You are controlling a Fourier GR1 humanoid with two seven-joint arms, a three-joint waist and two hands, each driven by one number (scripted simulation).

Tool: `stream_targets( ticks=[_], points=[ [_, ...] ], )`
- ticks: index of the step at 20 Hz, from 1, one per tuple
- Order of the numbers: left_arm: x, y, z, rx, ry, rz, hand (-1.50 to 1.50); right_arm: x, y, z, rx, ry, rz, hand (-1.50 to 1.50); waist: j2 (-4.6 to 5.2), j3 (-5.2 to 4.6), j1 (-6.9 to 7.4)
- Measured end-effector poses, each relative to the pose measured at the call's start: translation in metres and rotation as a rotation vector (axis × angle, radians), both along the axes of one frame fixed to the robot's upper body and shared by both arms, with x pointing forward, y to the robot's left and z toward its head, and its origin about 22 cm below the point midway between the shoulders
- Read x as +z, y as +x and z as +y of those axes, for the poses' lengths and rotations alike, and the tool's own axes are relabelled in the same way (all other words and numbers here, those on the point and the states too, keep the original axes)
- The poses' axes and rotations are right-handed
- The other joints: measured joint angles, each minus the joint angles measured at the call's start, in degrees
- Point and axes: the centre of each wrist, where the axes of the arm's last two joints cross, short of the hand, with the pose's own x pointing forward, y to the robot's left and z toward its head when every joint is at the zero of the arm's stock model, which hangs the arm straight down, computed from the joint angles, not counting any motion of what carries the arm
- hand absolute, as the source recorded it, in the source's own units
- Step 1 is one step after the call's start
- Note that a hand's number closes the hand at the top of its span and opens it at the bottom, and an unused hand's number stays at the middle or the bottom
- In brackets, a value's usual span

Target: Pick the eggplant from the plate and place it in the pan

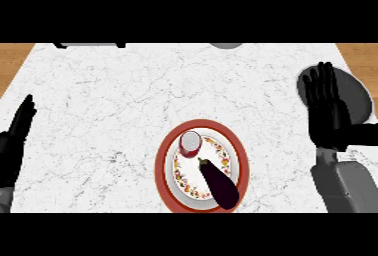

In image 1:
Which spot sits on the grey round object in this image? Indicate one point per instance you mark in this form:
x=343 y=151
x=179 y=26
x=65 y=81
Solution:
x=226 y=45

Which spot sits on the white floral rim plate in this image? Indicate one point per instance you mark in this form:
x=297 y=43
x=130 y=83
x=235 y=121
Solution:
x=192 y=173

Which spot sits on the dark purple eggplant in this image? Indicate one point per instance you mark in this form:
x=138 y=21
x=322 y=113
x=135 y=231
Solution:
x=221 y=186

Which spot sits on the red can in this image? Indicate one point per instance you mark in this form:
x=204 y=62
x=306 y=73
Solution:
x=190 y=143

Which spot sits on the red oval placemat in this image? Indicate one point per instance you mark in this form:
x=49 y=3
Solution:
x=161 y=173

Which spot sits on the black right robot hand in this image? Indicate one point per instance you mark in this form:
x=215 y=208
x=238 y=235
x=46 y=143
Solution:
x=325 y=113

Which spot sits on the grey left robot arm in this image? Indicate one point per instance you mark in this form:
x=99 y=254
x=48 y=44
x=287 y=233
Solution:
x=5 y=200

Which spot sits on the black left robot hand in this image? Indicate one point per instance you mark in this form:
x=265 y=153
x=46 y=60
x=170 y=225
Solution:
x=14 y=140

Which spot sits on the dark grey pan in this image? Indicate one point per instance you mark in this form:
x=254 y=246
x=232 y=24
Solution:
x=355 y=96

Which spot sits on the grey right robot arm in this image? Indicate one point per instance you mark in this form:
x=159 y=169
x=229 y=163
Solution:
x=348 y=186

